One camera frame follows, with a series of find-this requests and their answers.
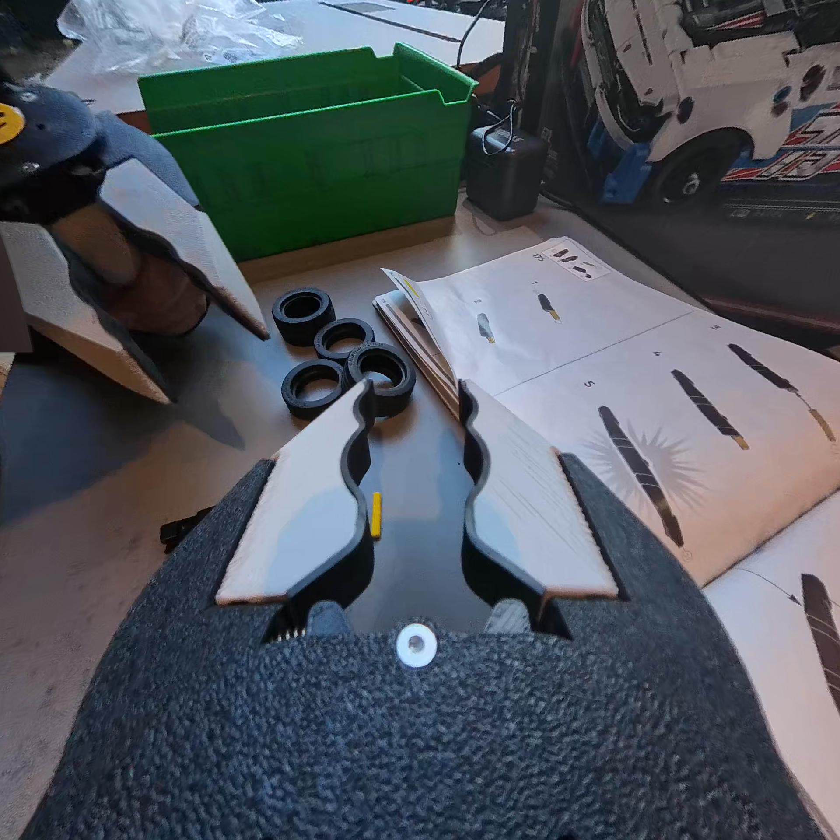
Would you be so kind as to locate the wooden board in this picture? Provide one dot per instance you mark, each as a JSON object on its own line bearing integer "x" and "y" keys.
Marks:
{"x": 341, "y": 253}

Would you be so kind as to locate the black rubber tyre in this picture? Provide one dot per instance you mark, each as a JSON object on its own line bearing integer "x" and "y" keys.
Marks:
{"x": 292, "y": 331}
{"x": 331, "y": 351}
{"x": 308, "y": 408}
{"x": 397, "y": 394}

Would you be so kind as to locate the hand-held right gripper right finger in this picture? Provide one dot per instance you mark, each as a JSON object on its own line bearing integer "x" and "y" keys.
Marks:
{"x": 531, "y": 518}

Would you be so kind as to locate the person's left hand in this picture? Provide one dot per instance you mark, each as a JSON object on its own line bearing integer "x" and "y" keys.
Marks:
{"x": 157, "y": 295}

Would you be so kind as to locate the pale office desk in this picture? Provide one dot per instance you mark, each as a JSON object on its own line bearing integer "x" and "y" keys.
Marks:
{"x": 367, "y": 33}

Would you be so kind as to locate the clear plastic bag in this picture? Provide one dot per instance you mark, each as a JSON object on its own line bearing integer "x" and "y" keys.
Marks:
{"x": 164, "y": 33}

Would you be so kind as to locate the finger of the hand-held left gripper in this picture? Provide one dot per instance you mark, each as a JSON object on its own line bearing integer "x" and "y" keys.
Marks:
{"x": 59, "y": 315}
{"x": 170, "y": 216}

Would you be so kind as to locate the green plastic bin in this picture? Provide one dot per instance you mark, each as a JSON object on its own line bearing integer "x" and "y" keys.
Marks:
{"x": 295, "y": 184}

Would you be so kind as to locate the black power adapter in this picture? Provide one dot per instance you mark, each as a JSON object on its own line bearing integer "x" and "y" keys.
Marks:
{"x": 505, "y": 184}

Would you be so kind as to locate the black toy car box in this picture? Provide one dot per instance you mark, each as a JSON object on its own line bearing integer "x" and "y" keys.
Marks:
{"x": 754, "y": 262}

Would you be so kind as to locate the yellow axle piece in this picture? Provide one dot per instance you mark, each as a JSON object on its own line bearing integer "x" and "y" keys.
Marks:
{"x": 376, "y": 518}

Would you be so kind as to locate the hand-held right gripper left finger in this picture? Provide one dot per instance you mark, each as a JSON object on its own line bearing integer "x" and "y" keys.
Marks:
{"x": 295, "y": 518}

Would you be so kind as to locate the grey desk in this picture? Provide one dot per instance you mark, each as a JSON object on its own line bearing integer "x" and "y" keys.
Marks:
{"x": 98, "y": 590}

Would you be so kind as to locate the building instruction booklet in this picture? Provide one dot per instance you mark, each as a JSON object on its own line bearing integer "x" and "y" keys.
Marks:
{"x": 590, "y": 341}

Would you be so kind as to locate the black brick piece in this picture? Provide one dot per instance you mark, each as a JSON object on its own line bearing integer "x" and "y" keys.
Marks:
{"x": 180, "y": 528}

